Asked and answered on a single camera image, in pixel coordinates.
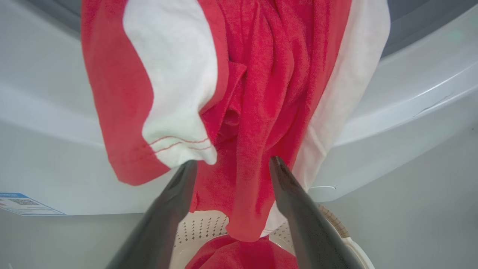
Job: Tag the blue energy label sticker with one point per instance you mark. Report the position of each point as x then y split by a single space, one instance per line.
26 204

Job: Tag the white washing machine body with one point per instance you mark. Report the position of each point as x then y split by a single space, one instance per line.
44 112

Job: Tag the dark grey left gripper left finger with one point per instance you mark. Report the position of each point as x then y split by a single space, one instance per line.
164 224

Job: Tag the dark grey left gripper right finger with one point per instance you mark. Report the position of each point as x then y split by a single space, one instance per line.
312 231

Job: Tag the red and white garment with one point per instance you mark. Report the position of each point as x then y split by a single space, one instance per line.
261 112

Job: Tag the cream laundry basket brown rim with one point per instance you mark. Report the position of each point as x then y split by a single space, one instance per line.
201 228

